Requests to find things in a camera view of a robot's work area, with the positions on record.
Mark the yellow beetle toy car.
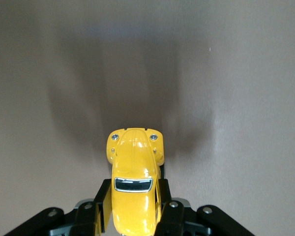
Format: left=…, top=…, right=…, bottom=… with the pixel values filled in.
left=106, top=127, right=166, bottom=236

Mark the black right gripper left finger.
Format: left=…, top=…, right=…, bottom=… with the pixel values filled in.
left=7, top=178, right=113, bottom=236

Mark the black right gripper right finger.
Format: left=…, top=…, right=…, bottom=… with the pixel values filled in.
left=154, top=178, right=257, bottom=236

